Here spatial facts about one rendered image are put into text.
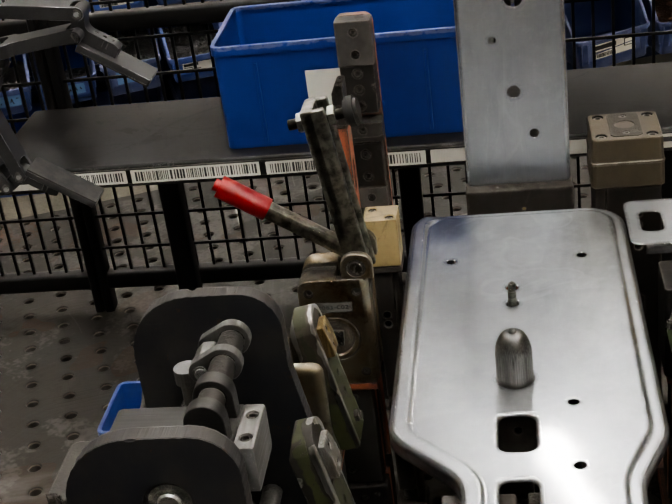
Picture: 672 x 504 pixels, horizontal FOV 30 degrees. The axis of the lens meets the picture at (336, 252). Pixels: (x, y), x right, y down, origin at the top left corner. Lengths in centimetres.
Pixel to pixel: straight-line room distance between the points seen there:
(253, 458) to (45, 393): 100
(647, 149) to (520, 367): 40
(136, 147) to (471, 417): 70
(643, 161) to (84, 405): 80
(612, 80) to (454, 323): 55
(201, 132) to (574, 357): 67
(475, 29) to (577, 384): 45
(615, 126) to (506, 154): 12
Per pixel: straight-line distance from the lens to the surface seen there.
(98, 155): 160
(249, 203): 116
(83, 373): 179
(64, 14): 113
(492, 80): 139
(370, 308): 118
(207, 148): 155
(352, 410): 105
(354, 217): 114
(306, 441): 87
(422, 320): 118
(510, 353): 106
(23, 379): 181
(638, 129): 141
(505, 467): 99
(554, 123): 141
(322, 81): 149
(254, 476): 79
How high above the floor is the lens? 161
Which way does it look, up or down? 27 degrees down
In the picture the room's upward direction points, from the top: 8 degrees counter-clockwise
